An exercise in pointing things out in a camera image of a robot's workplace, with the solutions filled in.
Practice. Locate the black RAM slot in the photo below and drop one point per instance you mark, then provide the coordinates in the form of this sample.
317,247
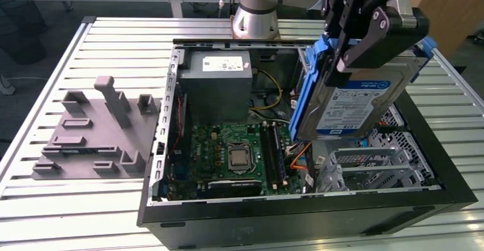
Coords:
275,160
267,154

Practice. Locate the black graphics card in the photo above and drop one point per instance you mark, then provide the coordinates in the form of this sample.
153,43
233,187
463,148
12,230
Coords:
231,190

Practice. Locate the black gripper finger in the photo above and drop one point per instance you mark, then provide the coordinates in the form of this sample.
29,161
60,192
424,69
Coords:
373,30
336,7

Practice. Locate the metal disk bay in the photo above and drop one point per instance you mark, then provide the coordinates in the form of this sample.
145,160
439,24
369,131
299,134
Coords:
377,171

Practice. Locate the dark RAM stick in slot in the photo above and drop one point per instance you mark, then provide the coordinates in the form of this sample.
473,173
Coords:
281,154

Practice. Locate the metal drive cage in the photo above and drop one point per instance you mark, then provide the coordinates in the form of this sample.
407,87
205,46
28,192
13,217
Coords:
301,64

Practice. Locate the hard disk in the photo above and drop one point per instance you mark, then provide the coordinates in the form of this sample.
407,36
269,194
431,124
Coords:
351,109

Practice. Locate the green motherboard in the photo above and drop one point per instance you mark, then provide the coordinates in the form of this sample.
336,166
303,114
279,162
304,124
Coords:
211,146

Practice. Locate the RAM stick in rack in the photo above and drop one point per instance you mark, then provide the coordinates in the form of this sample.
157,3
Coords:
81,150

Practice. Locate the grey floor foot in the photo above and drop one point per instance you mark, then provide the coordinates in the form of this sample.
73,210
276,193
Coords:
7,88

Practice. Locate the black chair base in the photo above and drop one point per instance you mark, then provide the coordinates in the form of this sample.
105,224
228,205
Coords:
477,37

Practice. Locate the black PC case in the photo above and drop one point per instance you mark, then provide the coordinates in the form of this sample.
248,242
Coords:
264,222

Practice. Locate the wooden cabinet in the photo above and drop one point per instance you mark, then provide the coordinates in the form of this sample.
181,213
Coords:
453,7

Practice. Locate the grey parts rack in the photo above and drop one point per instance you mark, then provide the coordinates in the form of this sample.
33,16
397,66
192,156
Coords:
101,137

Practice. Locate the grey power supply unit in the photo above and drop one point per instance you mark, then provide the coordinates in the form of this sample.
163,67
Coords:
215,98

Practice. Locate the CPU socket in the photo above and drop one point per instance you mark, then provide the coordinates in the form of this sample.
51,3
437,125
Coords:
240,172

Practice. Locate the black chair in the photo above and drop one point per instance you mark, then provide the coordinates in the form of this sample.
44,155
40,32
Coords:
23,30

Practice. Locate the silver CPU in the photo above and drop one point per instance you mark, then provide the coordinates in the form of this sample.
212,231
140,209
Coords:
239,157

